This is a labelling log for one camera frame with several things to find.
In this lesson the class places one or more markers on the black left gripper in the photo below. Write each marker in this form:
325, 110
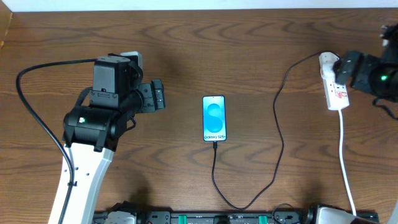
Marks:
148, 97

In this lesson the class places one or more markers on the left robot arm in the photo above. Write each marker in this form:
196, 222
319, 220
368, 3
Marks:
93, 127

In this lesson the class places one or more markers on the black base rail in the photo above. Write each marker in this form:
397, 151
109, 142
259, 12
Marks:
127, 212

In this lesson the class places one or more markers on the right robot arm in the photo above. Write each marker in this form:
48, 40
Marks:
376, 76

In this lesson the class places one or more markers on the blue screen smartphone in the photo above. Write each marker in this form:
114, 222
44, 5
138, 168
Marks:
214, 118

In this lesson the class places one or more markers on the white power strip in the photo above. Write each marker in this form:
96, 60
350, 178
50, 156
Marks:
336, 95

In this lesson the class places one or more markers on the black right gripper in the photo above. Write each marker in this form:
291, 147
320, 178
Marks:
356, 71

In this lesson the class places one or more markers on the white USB charger adapter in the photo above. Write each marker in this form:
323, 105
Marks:
327, 61

